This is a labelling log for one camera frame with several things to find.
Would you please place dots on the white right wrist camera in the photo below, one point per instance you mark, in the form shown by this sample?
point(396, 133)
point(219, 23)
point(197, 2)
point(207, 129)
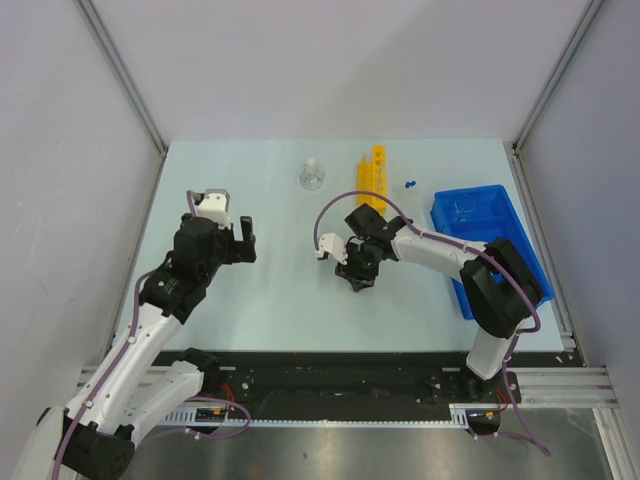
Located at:
point(332, 245)

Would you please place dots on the white slotted cable duct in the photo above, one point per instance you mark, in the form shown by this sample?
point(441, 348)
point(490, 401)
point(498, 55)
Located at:
point(196, 416)

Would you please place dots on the yellow test tube rack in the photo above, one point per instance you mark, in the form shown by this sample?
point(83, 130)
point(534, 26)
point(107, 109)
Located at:
point(372, 177)

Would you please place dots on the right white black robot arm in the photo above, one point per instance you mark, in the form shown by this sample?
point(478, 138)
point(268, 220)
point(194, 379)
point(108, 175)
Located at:
point(501, 289)

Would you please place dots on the small clear glass beaker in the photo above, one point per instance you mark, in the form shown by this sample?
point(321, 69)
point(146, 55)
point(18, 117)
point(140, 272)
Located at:
point(464, 206)

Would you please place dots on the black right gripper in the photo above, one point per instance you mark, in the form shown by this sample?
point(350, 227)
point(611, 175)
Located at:
point(350, 271)

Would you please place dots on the glass flask with stopper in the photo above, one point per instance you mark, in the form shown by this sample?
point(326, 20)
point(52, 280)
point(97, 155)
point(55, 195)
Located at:
point(311, 175)

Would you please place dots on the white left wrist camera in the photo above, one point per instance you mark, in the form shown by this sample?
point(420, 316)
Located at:
point(213, 204)

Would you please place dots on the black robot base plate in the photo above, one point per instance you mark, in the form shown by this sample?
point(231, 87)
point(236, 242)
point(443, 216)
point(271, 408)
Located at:
point(280, 407)

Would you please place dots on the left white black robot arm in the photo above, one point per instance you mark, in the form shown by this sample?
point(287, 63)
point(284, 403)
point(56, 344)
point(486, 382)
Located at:
point(100, 428)

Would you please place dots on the blue plastic tray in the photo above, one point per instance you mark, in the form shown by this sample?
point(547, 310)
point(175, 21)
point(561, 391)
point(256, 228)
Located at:
point(494, 216)

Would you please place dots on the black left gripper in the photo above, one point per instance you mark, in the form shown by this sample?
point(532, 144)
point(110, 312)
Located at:
point(238, 250)

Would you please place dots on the clear plastic well plate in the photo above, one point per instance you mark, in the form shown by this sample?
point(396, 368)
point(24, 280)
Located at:
point(410, 200)

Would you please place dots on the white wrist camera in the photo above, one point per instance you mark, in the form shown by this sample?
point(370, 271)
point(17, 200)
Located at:
point(213, 204)
point(332, 245)

